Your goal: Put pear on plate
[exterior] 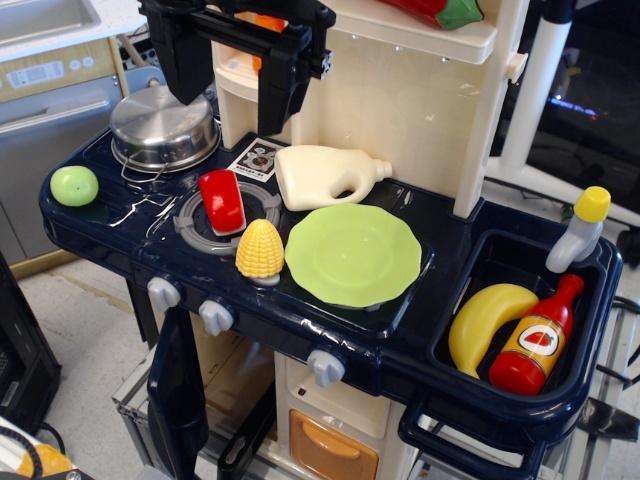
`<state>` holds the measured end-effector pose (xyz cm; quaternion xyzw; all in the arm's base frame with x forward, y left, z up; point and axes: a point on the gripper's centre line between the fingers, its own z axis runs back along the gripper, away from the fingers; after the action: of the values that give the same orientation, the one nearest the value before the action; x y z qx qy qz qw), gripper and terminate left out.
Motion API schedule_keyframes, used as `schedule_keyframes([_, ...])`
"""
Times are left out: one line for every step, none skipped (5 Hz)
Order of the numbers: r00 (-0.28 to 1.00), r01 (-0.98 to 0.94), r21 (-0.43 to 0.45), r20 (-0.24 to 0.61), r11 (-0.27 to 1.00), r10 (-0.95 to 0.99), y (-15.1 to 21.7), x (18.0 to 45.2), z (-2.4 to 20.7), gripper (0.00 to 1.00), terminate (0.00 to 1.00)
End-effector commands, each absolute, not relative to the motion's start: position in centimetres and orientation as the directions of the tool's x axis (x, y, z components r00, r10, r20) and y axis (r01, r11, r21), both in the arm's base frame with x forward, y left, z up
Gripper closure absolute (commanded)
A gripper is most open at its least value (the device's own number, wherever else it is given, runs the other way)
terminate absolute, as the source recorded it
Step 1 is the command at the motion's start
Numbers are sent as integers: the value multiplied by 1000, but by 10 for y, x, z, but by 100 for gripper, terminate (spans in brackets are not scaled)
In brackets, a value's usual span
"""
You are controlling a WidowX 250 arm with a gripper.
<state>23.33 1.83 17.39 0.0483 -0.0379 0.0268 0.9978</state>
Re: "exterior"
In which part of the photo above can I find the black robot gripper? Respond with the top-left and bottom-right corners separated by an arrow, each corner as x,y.
137,0 -> 338,137

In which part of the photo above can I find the green toy pear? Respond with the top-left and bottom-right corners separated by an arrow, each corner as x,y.
49,165 -> 99,207

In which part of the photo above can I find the light green plastic plate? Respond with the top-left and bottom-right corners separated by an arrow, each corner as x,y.
285,203 -> 430,308

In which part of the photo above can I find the black white sticker label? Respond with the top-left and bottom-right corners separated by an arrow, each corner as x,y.
227,138 -> 282,183

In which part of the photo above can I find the stainless steel pot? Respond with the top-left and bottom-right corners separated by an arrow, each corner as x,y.
110,85 -> 221,183

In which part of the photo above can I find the red toy cheese wedge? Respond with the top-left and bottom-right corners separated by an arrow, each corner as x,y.
198,169 -> 246,236

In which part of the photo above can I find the cream toy detergent bottle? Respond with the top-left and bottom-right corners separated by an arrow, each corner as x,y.
275,145 -> 393,211

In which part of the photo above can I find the grey toy stove burner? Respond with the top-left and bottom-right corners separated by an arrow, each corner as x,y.
173,182 -> 283,256

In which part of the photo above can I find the cream toy kitchen back panel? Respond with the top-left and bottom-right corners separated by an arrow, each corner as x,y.
210,0 -> 530,219

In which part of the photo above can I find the yellow toy corn cob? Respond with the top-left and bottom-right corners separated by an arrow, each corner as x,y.
235,219 -> 285,280

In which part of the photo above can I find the red toy chili pepper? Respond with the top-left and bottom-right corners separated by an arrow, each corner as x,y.
386,0 -> 485,30

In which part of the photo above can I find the grey left stove knob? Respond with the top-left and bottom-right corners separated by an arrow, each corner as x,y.
147,277 -> 182,312

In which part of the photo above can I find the grey stove knob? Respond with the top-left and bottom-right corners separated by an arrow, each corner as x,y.
306,349 -> 345,388
198,300 -> 234,336
147,277 -> 182,312

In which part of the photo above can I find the grey middle stove knob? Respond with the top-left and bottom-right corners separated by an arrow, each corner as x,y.
198,300 -> 234,336

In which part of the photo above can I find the white pole stand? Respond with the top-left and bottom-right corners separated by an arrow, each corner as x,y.
488,1 -> 639,227

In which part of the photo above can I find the grey right stove knob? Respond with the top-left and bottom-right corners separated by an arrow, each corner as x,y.
306,349 -> 345,388

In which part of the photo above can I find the yellow toy banana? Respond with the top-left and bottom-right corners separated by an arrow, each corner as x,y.
448,283 -> 539,379

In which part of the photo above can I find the navy toy kitchen counter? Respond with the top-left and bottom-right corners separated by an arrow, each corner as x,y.
39,132 -> 622,479

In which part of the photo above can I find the grey yellow toy faucet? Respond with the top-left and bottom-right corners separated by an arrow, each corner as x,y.
545,186 -> 611,274

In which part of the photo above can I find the orange toy drawer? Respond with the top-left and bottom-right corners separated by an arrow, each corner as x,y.
289,410 -> 379,480

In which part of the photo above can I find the red toy ketchup bottle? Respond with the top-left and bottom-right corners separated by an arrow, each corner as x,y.
489,274 -> 584,396

